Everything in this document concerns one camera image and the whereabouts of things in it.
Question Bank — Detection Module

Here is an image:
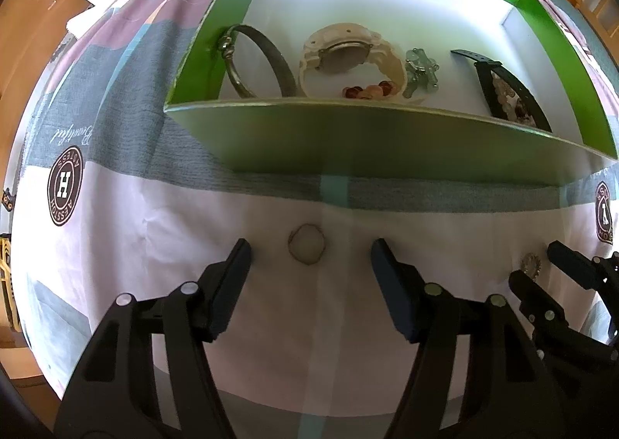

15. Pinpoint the silver charm trinket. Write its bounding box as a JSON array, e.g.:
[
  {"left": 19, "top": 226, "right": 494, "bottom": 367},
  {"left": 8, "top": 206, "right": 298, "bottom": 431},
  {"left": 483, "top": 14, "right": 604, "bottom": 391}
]
[{"left": 402, "top": 48, "right": 441, "bottom": 98}]

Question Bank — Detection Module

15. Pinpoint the green cardboard box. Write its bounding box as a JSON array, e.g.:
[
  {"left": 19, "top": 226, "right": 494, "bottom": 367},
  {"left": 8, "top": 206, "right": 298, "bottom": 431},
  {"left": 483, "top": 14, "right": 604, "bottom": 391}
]
[{"left": 163, "top": 0, "right": 619, "bottom": 189}]

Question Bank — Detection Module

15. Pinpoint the black wristwatch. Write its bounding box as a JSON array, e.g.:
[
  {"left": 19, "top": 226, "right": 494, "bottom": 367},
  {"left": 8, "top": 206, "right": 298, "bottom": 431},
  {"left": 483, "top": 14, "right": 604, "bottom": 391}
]
[{"left": 451, "top": 48, "right": 553, "bottom": 132}]

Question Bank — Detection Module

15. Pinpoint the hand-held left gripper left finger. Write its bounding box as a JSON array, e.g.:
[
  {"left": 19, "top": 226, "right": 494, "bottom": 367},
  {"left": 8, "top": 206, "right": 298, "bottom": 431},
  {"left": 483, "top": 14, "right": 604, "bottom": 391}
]
[{"left": 53, "top": 238, "right": 252, "bottom": 439}]

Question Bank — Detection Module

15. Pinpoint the white wristwatch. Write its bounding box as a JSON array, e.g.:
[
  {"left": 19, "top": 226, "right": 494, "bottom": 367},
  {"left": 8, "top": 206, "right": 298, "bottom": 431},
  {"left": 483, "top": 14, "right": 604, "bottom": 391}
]
[{"left": 298, "top": 23, "right": 409, "bottom": 98}]

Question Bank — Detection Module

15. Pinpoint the striped printed bedsheet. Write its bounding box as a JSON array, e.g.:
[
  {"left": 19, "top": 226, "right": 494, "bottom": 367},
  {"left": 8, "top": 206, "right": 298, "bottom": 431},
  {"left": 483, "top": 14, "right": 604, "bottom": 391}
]
[{"left": 10, "top": 0, "right": 619, "bottom": 439}]

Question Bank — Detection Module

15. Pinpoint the yellow object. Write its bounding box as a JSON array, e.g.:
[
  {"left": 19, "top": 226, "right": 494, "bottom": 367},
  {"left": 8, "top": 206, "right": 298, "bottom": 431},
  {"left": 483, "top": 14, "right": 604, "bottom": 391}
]
[{"left": 0, "top": 233, "right": 21, "bottom": 331}]

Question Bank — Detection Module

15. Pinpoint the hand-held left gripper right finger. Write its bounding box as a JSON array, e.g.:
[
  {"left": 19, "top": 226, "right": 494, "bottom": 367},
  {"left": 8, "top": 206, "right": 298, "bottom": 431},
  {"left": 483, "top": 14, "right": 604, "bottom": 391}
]
[{"left": 370, "top": 238, "right": 564, "bottom": 439}]

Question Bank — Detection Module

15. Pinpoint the red and yellow bead bracelet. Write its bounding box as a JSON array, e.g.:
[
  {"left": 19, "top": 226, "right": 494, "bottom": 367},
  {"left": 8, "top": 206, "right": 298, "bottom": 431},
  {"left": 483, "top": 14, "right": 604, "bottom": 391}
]
[{"left": 342, "top": 80, "right": 395, "bottom": 99}]

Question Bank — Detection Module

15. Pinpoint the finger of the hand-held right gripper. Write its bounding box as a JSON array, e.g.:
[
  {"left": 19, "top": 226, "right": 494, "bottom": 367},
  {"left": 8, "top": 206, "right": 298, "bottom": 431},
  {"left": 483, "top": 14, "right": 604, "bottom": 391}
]
[
  {"left": 548, "top": 240, "right": 619, "bottom": 295},
  {"left": 509, "top": 269, "right": 570, "bottom": 339}
]

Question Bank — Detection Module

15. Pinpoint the silver bangle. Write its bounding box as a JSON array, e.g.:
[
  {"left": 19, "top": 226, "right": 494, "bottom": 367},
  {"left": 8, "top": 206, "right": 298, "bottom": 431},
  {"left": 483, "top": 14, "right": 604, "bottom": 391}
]
[{"left": 217, "top": 24, "right": 297, "bottom": 98}]

